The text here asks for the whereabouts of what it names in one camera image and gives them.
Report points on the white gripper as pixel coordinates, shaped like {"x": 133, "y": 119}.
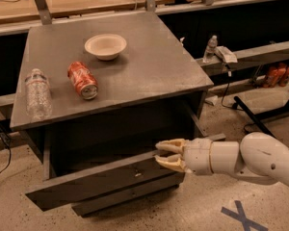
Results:
{"x": 198, "y": 156}

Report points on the grey top drawer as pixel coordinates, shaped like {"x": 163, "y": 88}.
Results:
{"x": 96, "y": 154}

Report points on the grey drawer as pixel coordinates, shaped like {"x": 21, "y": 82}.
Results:
{"x": 96, "y": 154}
{"x": 116, "y": 197}

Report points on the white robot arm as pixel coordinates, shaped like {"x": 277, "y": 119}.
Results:
{"x": 258, "y": 158}

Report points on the grey bottom drawer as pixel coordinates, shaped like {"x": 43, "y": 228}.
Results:
{"x": 116, "y": 197}

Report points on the small distant water bottle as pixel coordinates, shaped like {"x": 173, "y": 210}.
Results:
{"x": 210, "y": 49}

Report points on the orange soda can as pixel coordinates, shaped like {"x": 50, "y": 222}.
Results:
{"x": 83, "y": 81}

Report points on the black metal stand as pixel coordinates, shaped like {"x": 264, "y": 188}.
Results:
{"x": 258, "y": 118}

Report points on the white paper bowl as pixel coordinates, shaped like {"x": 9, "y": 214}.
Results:
{"x": 105, "y": 47}

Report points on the orange bottles group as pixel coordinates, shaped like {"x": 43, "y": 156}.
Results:
{"x": 277, "y": 74}

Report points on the clear plastic water bottle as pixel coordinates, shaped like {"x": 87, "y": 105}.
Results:
{"x": 38, "y": 95}

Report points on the white packet on rail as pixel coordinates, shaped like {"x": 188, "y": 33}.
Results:
{"x": 226, "y": 55}

